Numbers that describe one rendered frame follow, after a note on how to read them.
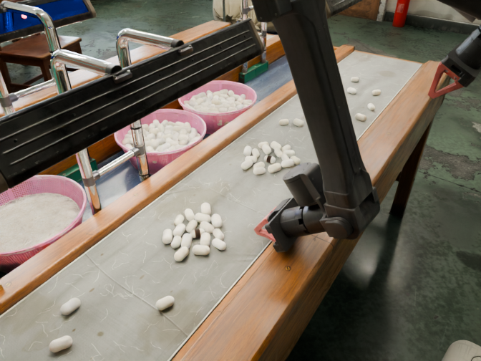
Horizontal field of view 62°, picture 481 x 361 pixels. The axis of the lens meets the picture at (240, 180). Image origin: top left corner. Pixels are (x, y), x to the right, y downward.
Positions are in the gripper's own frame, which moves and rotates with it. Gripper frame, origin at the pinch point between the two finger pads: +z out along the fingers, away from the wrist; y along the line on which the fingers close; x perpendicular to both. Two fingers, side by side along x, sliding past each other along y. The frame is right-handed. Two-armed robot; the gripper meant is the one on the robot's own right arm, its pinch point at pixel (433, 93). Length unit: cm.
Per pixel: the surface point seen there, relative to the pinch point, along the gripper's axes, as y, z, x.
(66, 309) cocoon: 70, 37, -20
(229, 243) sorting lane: 40, 33, -9
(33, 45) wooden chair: -51, 170, -215
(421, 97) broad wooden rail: -52, 26, 0
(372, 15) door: -433, 161, -108
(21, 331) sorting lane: 77, 40, -23
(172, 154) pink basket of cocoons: 24, 47, -39
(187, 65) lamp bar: 36, 8, -35
